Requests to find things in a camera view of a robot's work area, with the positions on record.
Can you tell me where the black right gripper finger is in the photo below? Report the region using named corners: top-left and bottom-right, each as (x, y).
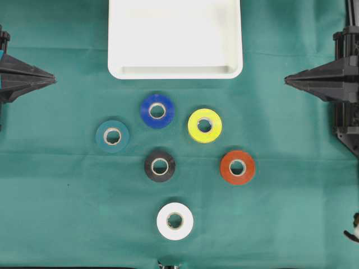
top-left (286, 81), bottom-right (358, 103)
top-left (284, 55), bottom-right (358, 82)

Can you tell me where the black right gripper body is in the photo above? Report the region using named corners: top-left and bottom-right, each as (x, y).
top-left (332, 26), bottom-right (359, 135)

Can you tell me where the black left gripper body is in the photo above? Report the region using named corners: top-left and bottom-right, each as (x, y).
top-left (0, 25), bottom-right (11, 53)

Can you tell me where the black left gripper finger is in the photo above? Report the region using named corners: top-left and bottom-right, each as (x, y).
top-left (1, 54), bottom-right (56, 79)
top-left (1, 80), bottom-right (56, 103)

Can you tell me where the teal tape roll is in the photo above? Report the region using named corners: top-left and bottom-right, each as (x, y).
top-left (95, 119), bottom-right (130, 154)

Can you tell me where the black tape roll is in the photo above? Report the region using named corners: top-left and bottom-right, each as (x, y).
top-left (144, 150), bottom-right (176, 183)

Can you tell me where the orange tape roll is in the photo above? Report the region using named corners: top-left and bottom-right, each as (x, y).
top-left (220, 150), bottom-right (256, 185)

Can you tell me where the yellow tape roll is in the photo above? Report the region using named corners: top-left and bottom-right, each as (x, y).
top-left (187, 108), bottom-right (223, 143)

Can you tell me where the white plastic case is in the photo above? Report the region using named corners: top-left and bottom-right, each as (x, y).
top-left (108, 1), bottom-right (243, 80)

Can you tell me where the blue tape roll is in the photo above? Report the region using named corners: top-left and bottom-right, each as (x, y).
top-left (140, 94), bottom-right (175, 129)

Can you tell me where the white tape roll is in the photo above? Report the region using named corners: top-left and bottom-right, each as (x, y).
top-left (157, 202), bottom-right (194, 241)

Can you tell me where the green table cloth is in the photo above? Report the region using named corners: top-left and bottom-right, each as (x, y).
top-left (1, 1), bottom-right (358, 268)

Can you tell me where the white black clip object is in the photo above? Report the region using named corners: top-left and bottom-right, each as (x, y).
top-left (343, 212), bottom-right (359, 243)

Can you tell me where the metal camera stand bottom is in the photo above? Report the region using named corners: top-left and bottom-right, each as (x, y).
top-left (157, 260), bottom-right (183, 269)

